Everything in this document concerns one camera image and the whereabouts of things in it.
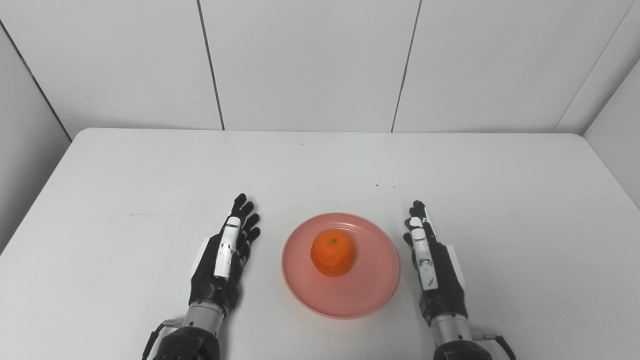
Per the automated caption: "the orange fruit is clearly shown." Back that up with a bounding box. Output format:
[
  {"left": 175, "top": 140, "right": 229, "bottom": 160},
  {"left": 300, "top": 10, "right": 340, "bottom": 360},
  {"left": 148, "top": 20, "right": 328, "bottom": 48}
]
[{"left": 310, "top": 228, "right": 357, "bottom": 278}]

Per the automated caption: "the pink round plate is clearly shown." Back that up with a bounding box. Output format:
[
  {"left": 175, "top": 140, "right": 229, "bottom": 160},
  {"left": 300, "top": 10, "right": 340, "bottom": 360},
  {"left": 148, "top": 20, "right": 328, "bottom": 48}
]
[{"left": 281, "top": 212, "right": 401, "bottom": 320}]

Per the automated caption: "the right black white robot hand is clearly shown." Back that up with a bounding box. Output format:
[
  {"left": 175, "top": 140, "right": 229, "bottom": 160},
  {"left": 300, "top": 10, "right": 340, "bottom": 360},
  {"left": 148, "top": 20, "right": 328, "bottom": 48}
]
[{"left": 402, "top": 200, "right": 470, "bottom": 327}]

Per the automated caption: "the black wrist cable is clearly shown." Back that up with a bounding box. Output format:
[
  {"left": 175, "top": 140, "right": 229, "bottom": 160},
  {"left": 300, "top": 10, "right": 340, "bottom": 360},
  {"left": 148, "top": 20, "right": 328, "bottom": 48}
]
[
  {"left": 470, "top": 329, "right": 518, "bottom": 360},
  {"left": 141, "top": 317, "right": 184, "bottom": 360}
]

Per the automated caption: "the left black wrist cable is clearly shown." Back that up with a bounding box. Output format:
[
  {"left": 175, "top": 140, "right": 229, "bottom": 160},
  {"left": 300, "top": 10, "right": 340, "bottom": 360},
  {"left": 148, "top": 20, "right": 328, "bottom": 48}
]
[{"left": 141, "top": 317, "right": 184, "bottom": 360}]

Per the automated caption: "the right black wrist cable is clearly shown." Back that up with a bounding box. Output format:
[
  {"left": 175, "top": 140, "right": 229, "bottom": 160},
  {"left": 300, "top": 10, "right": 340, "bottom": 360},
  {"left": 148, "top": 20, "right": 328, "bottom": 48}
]
[{"left": 470, "top": 329, "right": 518, "bottom": 360}]

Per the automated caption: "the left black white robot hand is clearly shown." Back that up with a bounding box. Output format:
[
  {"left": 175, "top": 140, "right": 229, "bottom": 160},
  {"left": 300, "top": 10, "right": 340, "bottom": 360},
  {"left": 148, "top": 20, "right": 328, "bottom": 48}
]
[{"left": 188, "top": 193, "right": 262, "bottom": 319}]

